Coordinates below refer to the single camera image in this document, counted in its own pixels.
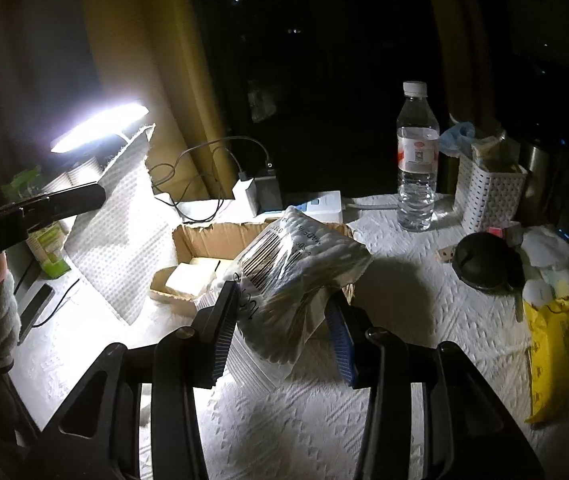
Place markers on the white blue device box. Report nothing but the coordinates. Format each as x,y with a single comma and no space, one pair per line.
325,207

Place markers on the white green small carton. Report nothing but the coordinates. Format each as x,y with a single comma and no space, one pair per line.
47,246

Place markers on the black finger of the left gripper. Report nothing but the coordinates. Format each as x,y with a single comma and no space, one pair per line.
18,220

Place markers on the black round pouch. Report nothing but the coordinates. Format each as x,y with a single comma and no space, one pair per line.
487,263

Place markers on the cotton swabs plastic bag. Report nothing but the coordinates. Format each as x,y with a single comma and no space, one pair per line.
262,354

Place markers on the white embossed tablecloth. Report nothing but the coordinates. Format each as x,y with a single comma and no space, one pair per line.
311,427

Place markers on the yellow plastic bag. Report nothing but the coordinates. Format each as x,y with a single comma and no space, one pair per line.
548,360

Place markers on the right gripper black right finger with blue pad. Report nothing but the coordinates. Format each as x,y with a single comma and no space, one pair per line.
348,326

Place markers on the white power adapter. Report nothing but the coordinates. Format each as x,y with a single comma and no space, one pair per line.
245,195

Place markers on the open cardboard box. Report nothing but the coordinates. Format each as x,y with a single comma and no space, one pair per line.
204,254

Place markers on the metal thermos flask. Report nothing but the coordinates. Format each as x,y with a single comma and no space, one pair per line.
535,184

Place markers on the white textured cloth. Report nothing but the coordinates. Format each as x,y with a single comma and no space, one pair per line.
119,247

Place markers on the clear plastic water bottle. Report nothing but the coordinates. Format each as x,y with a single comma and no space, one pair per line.
417,155

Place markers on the blue plastic bag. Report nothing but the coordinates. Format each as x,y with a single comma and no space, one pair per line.
457,140

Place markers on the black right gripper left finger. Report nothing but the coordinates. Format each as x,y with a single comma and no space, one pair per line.
215,325

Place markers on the white paper bag tree print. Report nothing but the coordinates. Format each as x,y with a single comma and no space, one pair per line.
84,173

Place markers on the white LED desk lamp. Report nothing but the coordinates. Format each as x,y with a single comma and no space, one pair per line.
112,121

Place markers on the white perforated plastic basket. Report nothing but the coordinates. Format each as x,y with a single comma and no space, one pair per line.
484,199

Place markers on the grey sleeve forearm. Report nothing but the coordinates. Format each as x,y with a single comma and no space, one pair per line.
10,322

